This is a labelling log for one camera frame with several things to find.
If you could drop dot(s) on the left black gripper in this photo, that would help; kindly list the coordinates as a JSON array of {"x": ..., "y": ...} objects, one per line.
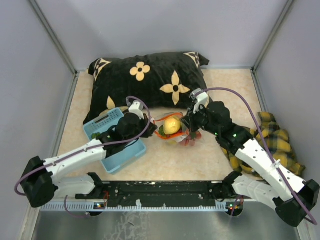
[{"x": 149, "y": 132}]

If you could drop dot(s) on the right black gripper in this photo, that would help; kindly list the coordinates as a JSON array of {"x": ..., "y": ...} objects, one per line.
[{"x": 187, "y": 119}]

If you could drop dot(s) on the clear zip top bag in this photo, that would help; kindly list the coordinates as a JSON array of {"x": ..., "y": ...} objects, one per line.
[{"x": 180, "y": 135}]

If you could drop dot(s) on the black flower pattern pillow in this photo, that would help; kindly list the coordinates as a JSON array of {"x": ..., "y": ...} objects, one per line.
[{"x": 160, "y": 80}]

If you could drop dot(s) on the purple grape bunch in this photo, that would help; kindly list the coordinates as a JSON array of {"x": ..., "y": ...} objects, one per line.
[{"x": 191, "y": 139}]

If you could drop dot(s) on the yellow star fruit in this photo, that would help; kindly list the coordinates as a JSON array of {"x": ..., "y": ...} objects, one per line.
[{"x": 172, "y": 142}]

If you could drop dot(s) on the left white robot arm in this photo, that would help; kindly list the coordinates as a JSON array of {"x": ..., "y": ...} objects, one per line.
[{"x": 42, "y": 179}]

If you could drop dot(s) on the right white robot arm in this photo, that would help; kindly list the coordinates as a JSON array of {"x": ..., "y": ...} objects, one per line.
[{"x": 290, "y": 196}]

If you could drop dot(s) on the small green artichoke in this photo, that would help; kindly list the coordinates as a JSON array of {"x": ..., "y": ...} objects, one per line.
[{"x": 161, "y": 131}]

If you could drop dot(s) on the light blue plastic basket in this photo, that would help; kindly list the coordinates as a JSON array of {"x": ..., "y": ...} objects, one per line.
[{"x": 118, "y": 161}]

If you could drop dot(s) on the yellow black plaid cloth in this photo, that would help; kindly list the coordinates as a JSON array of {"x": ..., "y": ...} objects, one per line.
[{"x": 278, "y": 142}]

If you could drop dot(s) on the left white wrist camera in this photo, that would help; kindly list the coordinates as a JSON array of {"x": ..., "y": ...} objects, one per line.
[{"x": 136, "y": 107}]

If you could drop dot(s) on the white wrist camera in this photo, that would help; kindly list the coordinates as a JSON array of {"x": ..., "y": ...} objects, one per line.
[
  {"x": 198, "y": 97},
  {"x": 136, "y": 107}
]

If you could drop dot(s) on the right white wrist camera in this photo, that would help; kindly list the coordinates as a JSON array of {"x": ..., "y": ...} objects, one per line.
[{"x": 198, "y": 97}]

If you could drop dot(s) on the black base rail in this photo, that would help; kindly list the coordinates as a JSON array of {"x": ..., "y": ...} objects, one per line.
[{"x": 152, "y": 196}]

